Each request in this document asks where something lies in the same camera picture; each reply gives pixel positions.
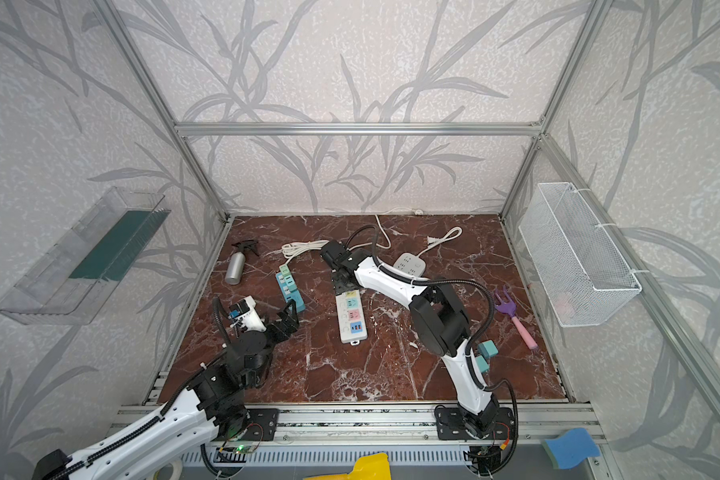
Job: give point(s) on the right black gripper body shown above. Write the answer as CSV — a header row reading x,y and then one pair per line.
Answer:
x,y
340,278

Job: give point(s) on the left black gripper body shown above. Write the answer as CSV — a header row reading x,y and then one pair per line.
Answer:
x,y
282,321

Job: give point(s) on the long white power strip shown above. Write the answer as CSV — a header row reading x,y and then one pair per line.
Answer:
x,y
351,319

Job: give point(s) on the teal power strip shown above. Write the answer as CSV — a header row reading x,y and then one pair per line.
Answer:
x,y
294,295

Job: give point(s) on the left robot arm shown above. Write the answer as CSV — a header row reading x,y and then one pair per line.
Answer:
x,y
209,404

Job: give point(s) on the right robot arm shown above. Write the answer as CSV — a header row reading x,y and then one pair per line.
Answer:
x,y
440,319

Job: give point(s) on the teal plug adapter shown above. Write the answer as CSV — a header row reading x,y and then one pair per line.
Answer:
x,y
488,349
482,364

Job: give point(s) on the square white power socket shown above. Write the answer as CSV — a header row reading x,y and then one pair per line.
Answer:
x,y
410,265

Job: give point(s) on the silver spray bottle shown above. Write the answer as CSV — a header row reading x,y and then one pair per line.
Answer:
x,y
237,261

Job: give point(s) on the yellow plastic object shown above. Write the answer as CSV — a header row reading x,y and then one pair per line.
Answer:
x,y
371,467

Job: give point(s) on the purple pink toy fork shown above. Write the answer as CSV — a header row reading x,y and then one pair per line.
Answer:
x,y
506,305

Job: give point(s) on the blue sponge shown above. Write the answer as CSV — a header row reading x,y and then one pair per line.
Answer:
x,y
570,449

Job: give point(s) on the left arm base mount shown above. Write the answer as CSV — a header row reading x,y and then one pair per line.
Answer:
x,y
259,425

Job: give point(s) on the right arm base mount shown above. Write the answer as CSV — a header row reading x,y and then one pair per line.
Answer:
x,y
456,423

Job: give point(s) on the clear plastic wall tray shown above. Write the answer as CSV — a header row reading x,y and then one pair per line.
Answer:
x,y
70,283

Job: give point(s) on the white wire basket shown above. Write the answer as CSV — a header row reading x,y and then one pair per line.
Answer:
x,y
583,273

